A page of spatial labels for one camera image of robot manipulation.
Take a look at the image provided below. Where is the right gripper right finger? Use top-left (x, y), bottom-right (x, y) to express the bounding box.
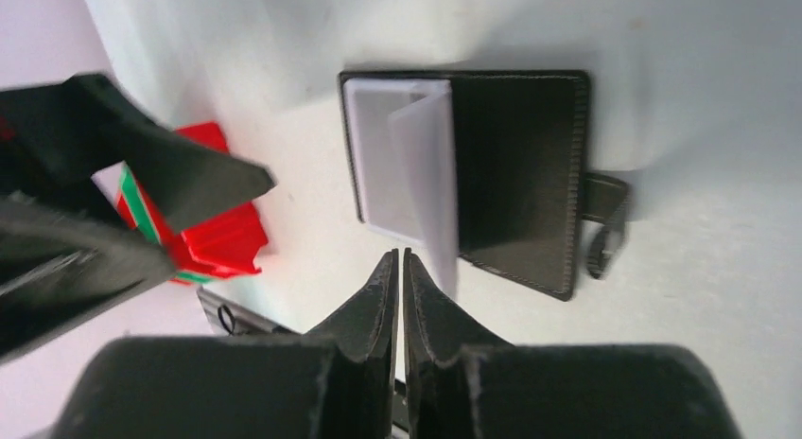
top-left (403, 250), bottom-right (741, 438)

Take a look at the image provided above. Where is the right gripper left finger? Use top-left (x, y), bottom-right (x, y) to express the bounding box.
top-left (56, 250), bottom-right (399, 438)

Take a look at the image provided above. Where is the black leather card holder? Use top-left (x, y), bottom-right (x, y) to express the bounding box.
top-left (339, 70), bottom-right (630, 301)

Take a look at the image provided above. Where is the right red bin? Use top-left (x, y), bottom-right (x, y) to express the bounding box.
top-left (108, 121), bottom-right (275, 280)

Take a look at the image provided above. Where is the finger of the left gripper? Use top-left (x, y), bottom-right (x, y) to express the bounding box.
top-left (1, 197), bottom-right (176, 362)
top-left (1, 73), bottom-right (276, 231)

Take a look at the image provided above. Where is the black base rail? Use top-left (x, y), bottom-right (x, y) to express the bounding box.
top-left (196, 287), bottom-right (297, 336)

